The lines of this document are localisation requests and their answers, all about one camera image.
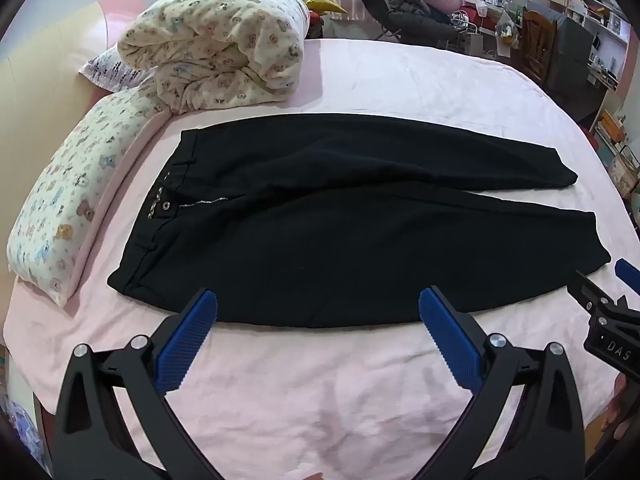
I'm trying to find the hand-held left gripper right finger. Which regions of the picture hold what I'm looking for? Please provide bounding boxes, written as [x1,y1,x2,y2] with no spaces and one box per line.
[419,285,586,480]

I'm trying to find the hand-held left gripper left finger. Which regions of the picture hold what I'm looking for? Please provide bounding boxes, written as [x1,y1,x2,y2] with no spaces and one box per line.
[52,287,221,480]

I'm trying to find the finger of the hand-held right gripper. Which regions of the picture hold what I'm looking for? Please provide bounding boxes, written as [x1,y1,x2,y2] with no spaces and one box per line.
[615,258,640,291]
[567,270,612,314]

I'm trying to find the black pants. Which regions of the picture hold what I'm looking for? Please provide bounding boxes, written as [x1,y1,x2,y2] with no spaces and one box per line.
[106,112,612,330]

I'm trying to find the person's right hand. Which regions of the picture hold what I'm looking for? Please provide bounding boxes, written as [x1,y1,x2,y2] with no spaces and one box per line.
[606,376,631,428]

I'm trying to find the bear print pillow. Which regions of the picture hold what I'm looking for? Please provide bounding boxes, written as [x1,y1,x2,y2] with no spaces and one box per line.
[7,80,168,308]

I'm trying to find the dark grey cabinet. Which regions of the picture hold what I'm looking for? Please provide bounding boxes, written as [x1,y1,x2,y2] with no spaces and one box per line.
[544,12,597,93]

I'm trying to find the wooden chair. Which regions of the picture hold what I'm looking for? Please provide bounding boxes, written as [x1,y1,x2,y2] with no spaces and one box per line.
[520,7,560,87]

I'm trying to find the bookshelf with books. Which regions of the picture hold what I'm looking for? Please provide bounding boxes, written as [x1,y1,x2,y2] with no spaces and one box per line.
[549,0,638,128]

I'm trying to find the pink bed sheet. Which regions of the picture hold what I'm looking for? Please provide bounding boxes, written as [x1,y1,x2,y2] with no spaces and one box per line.
[2,37,640,480]

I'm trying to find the purple print pillow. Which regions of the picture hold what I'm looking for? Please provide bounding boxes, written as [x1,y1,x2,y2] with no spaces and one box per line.
[77,47,157,93]

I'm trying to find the beige pink headboard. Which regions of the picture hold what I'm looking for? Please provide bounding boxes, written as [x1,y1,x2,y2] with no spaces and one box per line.
[0,0,123,251]

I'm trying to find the folded bear print comforter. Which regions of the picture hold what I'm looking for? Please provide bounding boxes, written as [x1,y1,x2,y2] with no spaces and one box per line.
[117,0,313,113]

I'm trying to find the pile of dark clothes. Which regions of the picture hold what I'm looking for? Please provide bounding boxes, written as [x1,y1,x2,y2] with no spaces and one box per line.
[337,0,468,50]

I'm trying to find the yellow plush toy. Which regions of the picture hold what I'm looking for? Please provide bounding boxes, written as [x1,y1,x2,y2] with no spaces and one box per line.
[304,0,349,17]

